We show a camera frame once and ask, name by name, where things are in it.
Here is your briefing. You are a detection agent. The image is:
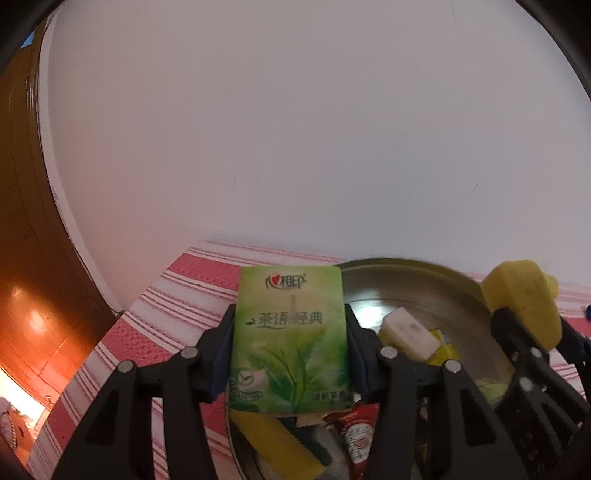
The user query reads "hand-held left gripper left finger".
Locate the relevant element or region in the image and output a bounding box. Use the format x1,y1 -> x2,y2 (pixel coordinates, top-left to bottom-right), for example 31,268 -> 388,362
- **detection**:
51,302 -> 237,480

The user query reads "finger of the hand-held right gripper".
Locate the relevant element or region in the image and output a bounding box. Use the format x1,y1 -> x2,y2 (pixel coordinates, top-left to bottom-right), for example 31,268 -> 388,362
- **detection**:
489,307 -> 591,480
558,318 -> 591,393

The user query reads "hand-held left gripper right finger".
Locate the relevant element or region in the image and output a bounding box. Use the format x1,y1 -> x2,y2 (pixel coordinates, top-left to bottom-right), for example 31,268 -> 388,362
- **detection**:
344,305 -> 532,480

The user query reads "green tissue packet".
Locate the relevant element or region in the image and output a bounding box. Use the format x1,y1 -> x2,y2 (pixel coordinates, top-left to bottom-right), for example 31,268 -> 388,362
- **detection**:
228,264 -> 355,414

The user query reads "round metal tray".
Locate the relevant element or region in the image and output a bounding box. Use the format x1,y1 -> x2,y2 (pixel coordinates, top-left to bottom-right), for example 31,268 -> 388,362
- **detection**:
224,257 -> 561,480

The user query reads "red snack packet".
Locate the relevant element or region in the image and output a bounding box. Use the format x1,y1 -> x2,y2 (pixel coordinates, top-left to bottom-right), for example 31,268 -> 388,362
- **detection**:
333,401 -> 378,468

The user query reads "white wrapped packet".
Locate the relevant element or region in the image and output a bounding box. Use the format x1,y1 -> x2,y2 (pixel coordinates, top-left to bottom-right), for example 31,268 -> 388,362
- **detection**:
379,307 -> 440,363

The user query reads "yellow snack packet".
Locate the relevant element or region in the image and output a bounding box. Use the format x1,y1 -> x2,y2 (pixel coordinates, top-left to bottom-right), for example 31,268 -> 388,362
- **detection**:
422,325 -> 461,368

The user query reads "red striped tablecloth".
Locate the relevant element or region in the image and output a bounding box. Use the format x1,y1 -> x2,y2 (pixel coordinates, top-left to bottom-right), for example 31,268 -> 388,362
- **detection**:
28,240 -> 591,480

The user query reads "yellow sponge with green scrub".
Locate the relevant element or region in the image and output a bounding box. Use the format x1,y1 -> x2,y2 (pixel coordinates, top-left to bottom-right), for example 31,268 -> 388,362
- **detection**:
231,410 -> 334,480

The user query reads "wooden door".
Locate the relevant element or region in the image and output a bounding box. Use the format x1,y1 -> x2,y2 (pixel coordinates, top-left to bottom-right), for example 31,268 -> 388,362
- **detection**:
0,37 -> 123,408

